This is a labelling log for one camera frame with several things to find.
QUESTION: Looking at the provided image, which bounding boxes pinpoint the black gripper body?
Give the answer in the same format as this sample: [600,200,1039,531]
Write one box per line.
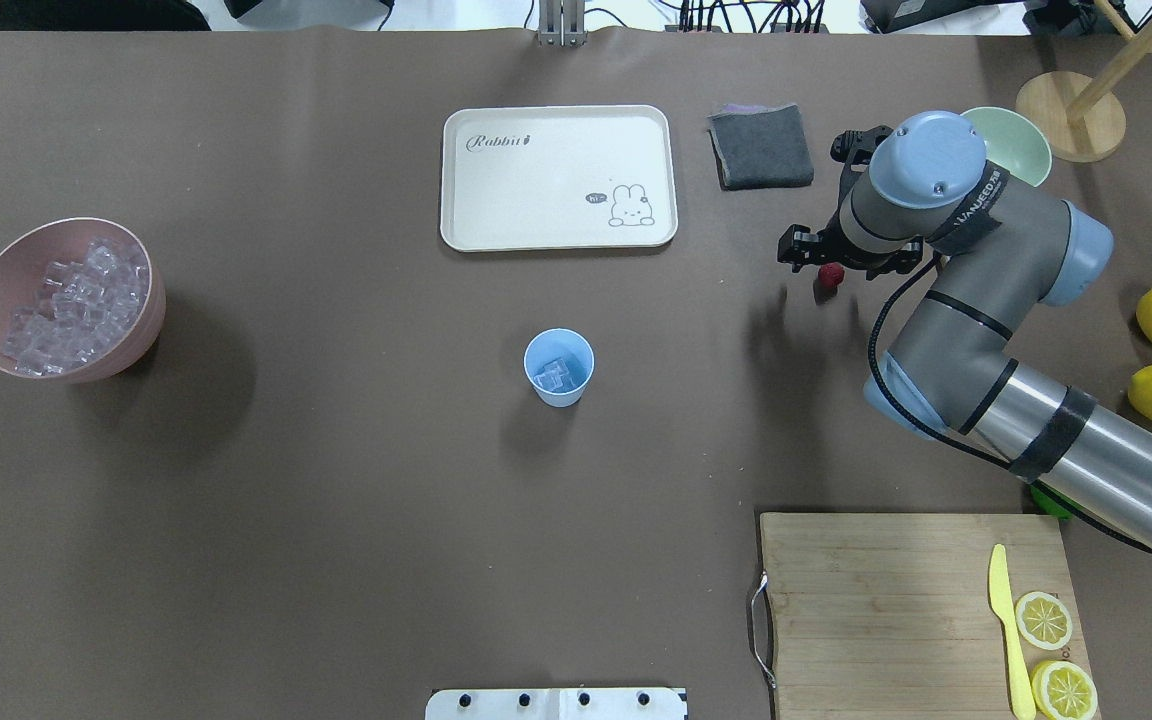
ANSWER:
[776,223,925,281]

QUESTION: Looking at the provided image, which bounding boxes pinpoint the red strawberry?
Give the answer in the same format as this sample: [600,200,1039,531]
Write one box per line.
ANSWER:
[814,263,846,291]

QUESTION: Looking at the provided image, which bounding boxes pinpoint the clear ice cube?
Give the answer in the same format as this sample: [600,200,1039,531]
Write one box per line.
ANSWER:
[532,357,579,395]

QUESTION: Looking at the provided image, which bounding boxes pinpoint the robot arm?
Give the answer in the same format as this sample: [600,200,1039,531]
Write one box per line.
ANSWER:
[776,109,1152,553]

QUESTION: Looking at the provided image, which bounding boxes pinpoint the light blue plastic cup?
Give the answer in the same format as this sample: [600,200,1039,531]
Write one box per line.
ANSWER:
[524,328,596,407]

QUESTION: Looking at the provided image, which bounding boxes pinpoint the wooden cup stand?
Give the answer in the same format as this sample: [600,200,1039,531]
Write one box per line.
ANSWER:
[1015,1,1152,162]

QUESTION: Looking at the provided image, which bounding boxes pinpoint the pink bowl of ice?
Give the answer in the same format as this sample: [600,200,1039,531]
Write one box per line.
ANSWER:
[0,217,166,384]

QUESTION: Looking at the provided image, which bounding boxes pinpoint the folded grey cloth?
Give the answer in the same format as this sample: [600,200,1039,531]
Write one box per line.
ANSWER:
[708,103,814,191]

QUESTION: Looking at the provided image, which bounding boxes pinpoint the mint green bowl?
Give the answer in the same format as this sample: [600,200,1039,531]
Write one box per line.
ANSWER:
[961,106,1053,187]

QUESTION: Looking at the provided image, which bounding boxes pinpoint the cream rabbit tray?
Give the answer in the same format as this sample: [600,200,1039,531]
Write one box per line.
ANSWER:
[440,104,679,252]

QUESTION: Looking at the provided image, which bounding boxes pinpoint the green lime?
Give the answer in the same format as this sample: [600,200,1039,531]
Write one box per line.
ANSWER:
[1029,484,1076,521]

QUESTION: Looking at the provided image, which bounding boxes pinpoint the wooden cutting board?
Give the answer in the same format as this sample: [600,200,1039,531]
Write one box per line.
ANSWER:
[756,511,1091,719]

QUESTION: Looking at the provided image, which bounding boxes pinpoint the yellow plastic knife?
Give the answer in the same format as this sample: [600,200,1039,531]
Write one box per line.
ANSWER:
[987,544,1037,719]

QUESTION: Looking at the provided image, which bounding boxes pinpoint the lemon slice upper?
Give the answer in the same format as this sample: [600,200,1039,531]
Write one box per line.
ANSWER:
[1014,591,1075,651]

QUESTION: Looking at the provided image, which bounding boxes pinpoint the lemon slice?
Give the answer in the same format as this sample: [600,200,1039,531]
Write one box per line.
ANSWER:
[1014,591,1075,651]
[1030,660,1100,719]

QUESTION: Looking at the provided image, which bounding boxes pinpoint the lemon slice lower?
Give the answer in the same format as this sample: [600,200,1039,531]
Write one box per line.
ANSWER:
[1030,660,1100,719]

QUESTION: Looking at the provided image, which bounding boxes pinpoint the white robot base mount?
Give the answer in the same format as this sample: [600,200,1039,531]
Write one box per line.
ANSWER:
[424,687,690,719]

